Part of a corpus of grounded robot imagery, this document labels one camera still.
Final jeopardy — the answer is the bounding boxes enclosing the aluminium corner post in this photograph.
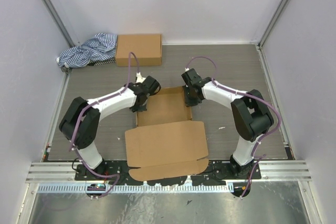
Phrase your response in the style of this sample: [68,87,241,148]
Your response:
[257,0,290,50]
[41,0,75,47]

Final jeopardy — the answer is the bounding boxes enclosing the aluminium front frame rail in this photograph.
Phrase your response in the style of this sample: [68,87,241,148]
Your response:
[26,159,311,184]

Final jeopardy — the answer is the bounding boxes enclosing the left aluminium corner post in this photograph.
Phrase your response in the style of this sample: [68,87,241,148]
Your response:
[41,0,75,47]

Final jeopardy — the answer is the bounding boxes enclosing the blue white striped cloth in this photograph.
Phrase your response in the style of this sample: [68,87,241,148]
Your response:
[56,33,118,72]

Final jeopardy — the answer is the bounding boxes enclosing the white slotted cable duct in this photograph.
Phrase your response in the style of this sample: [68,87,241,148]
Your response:
[37,183,234,194]

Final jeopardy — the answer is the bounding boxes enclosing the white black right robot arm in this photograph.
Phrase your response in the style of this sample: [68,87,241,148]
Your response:
[182,68,274,179]

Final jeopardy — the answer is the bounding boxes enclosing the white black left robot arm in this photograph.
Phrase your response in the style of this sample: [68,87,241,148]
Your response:
[59,73,161,180]

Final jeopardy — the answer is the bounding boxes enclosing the closed brown cardboard box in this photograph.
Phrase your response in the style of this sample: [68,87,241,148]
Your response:
[115,34,162,67]

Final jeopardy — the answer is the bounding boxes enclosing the brown cardboard box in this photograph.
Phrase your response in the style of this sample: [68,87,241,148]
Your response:
[125,87,208,168]
[115,34,162,67]

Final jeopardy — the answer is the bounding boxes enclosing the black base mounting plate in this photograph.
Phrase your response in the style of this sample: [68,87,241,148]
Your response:
[73,158,261,186]

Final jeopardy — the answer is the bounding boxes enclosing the right aluminium corner post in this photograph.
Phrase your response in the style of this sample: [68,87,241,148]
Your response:
[257,0,290,50]

